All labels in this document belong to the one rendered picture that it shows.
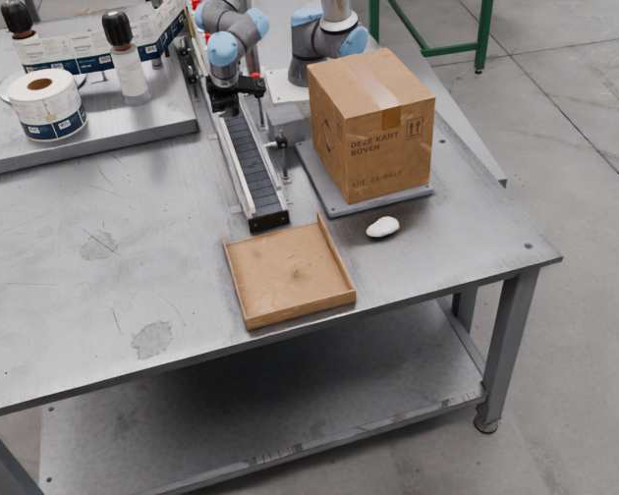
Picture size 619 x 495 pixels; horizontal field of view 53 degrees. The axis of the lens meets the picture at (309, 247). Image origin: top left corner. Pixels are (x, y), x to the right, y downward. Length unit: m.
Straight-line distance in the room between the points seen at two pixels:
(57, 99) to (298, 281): 0.99
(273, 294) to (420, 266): 0.36
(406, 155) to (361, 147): 0.14
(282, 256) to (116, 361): 0.47
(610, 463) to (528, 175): 1.52
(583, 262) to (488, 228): 1.24
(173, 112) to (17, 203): 0.56
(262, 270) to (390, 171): 0.43
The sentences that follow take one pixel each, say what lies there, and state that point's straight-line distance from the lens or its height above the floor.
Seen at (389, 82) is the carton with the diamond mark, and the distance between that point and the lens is 1.65.
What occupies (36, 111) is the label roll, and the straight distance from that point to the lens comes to 2.08.
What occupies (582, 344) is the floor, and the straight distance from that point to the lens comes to 2.54.
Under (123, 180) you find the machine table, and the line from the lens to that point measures 1.94.
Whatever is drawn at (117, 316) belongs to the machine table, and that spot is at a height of 0.83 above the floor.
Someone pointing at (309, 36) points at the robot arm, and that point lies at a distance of 2.04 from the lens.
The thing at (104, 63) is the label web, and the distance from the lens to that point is 2.37.
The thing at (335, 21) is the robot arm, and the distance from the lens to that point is 1.95.
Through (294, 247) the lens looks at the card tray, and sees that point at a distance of 1.57.
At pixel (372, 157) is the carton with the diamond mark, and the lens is 1.60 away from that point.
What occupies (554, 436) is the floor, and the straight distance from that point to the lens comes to 2.28.
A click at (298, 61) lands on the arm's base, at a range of 2.11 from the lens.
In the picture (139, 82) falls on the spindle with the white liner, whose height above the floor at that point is 0.96.
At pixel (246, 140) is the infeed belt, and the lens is 1.90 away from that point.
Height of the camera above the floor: 1.91
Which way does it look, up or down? 43 degrees down
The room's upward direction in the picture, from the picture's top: 5 degrees counter-clockwise
